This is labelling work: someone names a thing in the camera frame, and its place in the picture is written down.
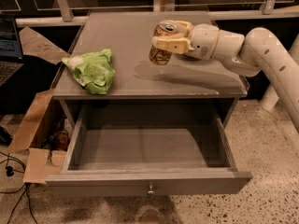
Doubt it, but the green chip bag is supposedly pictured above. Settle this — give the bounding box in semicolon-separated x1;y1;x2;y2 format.
62;49;115;94

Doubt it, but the metal drawer knob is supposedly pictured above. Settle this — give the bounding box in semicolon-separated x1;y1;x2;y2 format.
147;185;155;195

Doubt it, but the brown cardboard sheet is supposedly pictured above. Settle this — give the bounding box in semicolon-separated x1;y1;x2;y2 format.
19;27;69;64

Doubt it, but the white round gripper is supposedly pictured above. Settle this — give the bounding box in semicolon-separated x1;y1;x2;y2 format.
152;20;220;60

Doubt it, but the grey cabinet with counter top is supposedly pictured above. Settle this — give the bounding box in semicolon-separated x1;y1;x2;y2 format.
50;10;250;129

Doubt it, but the orange soda can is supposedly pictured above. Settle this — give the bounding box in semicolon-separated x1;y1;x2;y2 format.
149;21;178;65

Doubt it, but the open grey top drawer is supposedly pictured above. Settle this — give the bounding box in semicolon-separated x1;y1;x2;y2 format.
46;117;252;197

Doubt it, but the open cardboard box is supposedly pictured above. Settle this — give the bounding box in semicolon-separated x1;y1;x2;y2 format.
7;89;66;184

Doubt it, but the metal railing frame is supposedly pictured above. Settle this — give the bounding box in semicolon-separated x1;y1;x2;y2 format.
0;0;299;28

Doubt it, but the black cable on floor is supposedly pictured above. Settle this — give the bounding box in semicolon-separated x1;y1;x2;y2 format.
0;151;40;224

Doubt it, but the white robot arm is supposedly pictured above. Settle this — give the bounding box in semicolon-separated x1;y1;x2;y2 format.
149;20;299;128

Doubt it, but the laptop computer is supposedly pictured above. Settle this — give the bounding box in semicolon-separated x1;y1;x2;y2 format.
0;14;23;86

